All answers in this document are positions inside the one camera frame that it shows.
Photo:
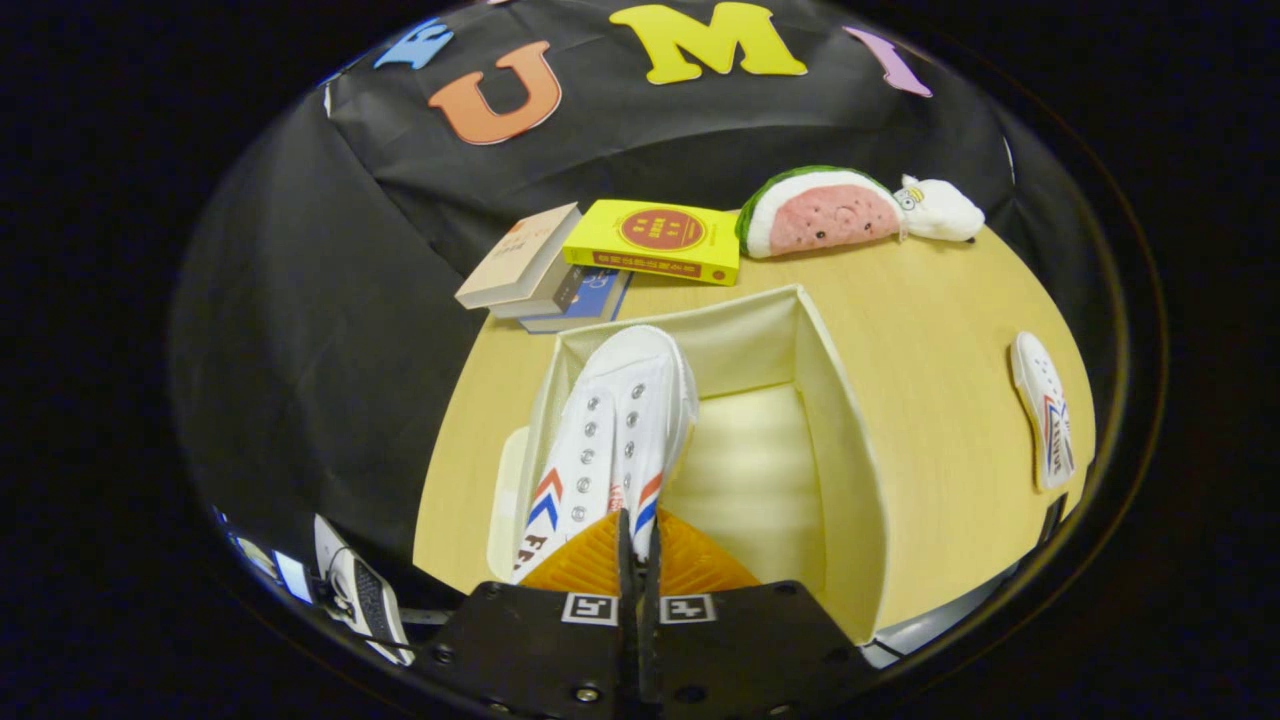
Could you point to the white striped canvas shoe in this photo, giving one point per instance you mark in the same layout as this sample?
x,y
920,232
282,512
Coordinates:
x,y
620,400
1045,420

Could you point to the white plush toy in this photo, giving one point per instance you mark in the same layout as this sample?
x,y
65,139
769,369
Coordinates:
x,y
945,212

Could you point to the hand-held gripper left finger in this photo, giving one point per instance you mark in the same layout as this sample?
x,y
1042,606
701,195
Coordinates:
x,y
540,650

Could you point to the black table edge bracket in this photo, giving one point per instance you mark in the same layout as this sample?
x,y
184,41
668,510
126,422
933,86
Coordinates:
x,y
1052,520

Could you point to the grey cover book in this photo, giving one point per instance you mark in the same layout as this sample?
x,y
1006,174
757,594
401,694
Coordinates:
x,y
545,298

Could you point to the blue cover book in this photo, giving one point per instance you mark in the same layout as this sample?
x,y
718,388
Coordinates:
x,y
590,300

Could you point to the cream fabric storage box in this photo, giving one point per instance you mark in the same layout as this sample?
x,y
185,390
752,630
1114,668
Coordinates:
x,y
840,450

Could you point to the watermelon slice plush toy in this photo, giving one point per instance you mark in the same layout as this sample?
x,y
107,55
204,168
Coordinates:
x,y
820,215

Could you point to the beige cover book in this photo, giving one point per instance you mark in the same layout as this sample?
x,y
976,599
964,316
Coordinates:
x,y
520,255

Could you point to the yellow book red circle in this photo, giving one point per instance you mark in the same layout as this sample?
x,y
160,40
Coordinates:
x,y
660,240

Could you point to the black and white sneaker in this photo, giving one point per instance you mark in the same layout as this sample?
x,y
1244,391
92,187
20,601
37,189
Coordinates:
x,y
365,600

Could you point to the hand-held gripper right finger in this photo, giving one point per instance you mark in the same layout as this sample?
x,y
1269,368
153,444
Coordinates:
x,y
740,650

